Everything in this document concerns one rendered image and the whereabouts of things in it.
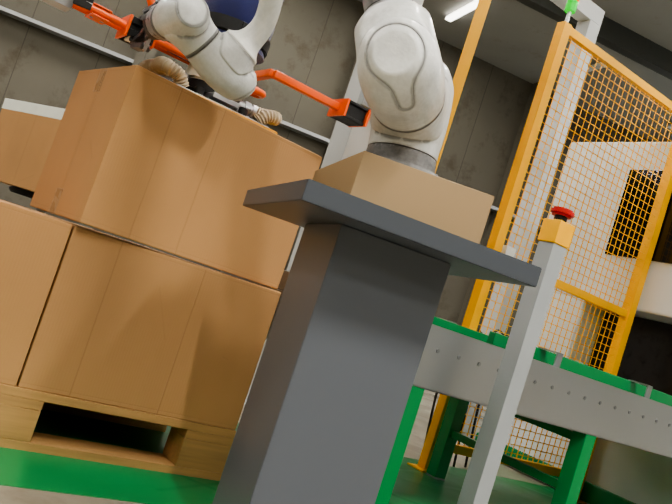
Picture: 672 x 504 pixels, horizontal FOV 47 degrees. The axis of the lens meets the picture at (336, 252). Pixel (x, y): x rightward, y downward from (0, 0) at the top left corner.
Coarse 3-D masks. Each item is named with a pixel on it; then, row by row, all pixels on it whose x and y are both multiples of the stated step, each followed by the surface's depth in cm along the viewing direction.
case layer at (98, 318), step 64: (0, 256) 174; (64, 256) 181; (128, 256) 189; (0, 320) 175; (64, 320) 183; (128, 320) 191; (192, 320) 201; (256, 320) 211; (64, 384) 185; (128, 384) 193; (192, 384) 203
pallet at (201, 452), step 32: (0, 384) 177; (0, 416) 177; (32, 416) 181; (96, 416) 233; (128, 416) 194; (160, 416) 199; (32, 448) 182; (64, 448) 186; (96, 448) 195; (128, 448) 205; (192, 448) 205; (224, 448) 210
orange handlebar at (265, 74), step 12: (84, 12) 199; (96, 12) 196; (108, 12) 198; (108, 24) 202; (120, 24) 200; (156, 48) 210; (168, 48) 208; (180, 60) 214; (264, 72) 202; (276, 72) 199; (288, 84) 202; (300, 84) 203; (252, 96) 228; (264, 96) 225; (312, 96) 206; (324, 96) 208; (336, 108) 210
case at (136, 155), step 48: (96, 96) 197; (144, 96) 185; (192, 96) 192; (96, 144) 186; (144, 144) 186; (192, 144) 194; (240, 144) 203; (288, 144) 212; (48, 192) 202; (96, 192) 181; (144, 192) 188; (192, 192) 196; (240, 192) 205; (144, 240) 190; (192, 240) 198; (240, 240) 207; (288, 240) 217
